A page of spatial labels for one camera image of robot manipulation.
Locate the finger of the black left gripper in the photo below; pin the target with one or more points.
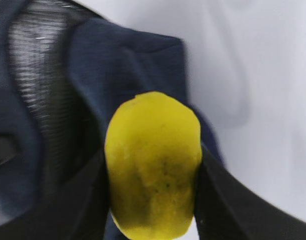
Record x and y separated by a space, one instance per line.
8 148

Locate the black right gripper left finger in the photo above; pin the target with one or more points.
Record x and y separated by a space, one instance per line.
78 211

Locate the yellow lemon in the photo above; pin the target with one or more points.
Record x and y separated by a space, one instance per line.
153 153

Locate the dark blue lunch bag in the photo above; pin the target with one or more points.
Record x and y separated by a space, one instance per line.
57 123

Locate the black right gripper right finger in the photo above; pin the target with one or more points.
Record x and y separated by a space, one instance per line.
227 210

